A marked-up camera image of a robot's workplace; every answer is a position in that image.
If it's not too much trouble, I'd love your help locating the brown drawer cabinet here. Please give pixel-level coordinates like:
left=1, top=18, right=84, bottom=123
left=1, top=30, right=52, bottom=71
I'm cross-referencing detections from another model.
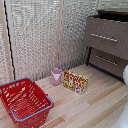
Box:
left=83, top=9, right=128, bottom=83

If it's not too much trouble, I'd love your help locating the red shopping basket blue rim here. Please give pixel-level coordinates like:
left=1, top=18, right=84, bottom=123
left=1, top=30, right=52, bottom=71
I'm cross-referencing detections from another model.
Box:
left=0, top=77, right=55, bottom=128

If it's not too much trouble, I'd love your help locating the pink plastic cup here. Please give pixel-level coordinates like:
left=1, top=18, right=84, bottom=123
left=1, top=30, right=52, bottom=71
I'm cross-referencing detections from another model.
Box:
left=50, top=67, right=64, bottom=86

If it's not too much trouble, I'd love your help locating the silver drawer handle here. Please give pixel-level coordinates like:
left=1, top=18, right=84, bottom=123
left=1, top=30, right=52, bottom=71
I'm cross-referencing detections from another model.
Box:
left=89, top=32, right=119, bottom=43
left=95, top=54, right=121, bottom=67

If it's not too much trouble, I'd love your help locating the yellow red snack box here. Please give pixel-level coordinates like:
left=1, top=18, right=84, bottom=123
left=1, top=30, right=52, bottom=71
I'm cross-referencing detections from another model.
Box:
left=61, top=69, right=90, bottom=97

